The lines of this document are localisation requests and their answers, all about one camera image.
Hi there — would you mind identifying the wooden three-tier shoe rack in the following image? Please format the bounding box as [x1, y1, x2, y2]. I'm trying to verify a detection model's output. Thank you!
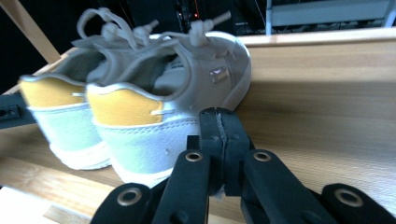
[0, 0, 396, 224]

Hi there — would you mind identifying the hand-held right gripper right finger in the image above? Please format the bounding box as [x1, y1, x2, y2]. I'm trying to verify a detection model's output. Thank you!
[219, 106, 339, 224]

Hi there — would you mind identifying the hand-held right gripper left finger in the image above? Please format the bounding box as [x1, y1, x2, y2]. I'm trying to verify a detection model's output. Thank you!
[151, 106, 226, 224]

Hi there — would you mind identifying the white and beige sneaker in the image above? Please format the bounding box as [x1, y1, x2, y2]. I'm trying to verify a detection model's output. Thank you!
[18, 7, 112, 171]
[81, 10, 252, 189]

